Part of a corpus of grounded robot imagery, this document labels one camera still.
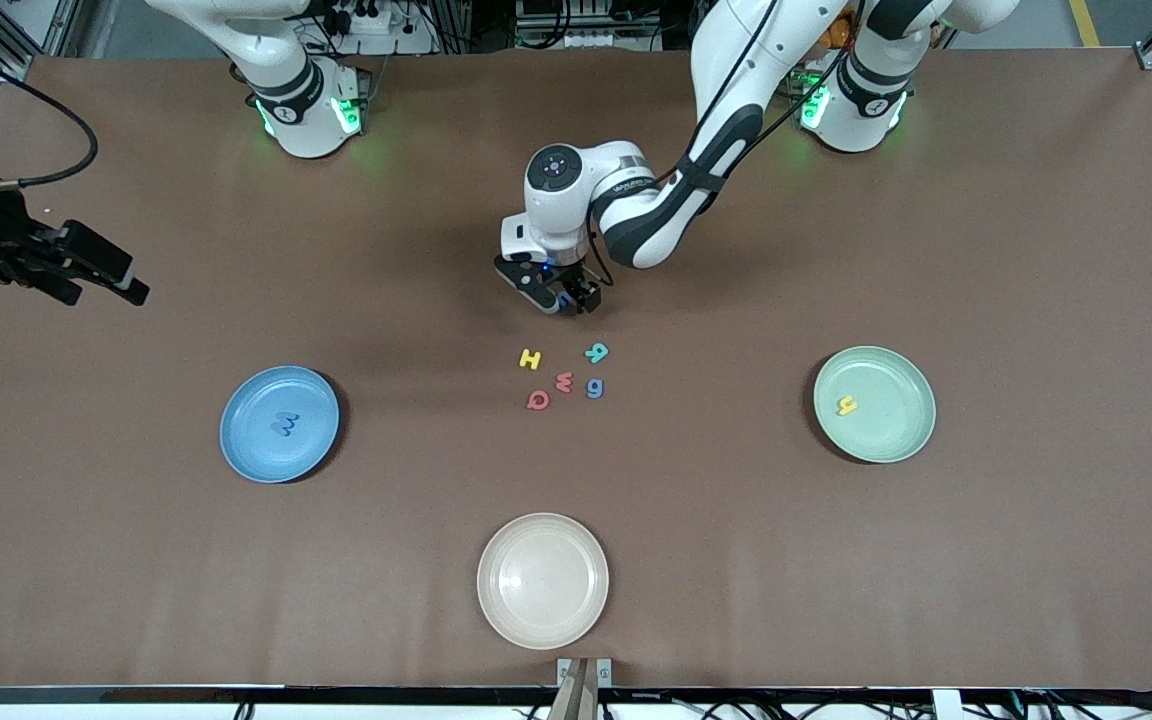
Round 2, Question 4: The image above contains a metal table bracket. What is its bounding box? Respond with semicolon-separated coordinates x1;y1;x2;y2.
548;657;614;720

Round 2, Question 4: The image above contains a blue plate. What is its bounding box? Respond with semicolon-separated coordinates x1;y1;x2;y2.
220;365;341;484

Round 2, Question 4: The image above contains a green plate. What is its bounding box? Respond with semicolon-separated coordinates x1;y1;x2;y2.
813;346;937;464

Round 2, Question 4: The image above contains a beige plate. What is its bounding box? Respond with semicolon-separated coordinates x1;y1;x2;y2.
477;513;610;651

